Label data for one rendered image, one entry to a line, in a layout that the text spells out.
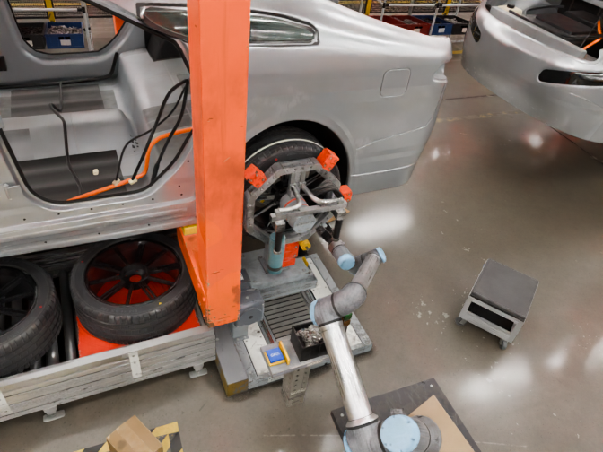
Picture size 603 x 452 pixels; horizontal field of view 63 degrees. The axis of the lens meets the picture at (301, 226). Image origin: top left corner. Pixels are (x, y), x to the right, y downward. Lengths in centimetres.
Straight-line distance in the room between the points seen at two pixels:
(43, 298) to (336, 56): 188
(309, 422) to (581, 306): 222
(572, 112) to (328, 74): 239
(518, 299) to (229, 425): 188
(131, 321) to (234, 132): 123
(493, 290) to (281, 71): 190
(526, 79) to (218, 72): 317
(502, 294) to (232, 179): 202
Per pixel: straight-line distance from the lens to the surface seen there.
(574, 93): 432
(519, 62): 448
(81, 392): 281
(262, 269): 318
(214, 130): 176
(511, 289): 339
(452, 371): 325
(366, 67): 257
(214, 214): 198
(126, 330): 269
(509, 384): 335
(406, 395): 269
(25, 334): 269
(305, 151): 259
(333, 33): 246
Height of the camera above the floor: 251
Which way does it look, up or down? 40 degrees down
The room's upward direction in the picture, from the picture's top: 8 degrees clockwise
